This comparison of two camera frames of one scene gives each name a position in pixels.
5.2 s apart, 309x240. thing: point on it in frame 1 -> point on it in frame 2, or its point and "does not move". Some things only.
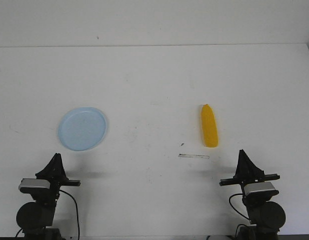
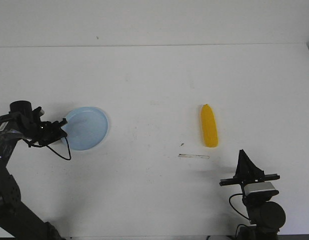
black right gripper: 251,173 does not move
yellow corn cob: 209,126 does not move
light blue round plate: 82,128 does not move
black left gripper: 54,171 -> 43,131
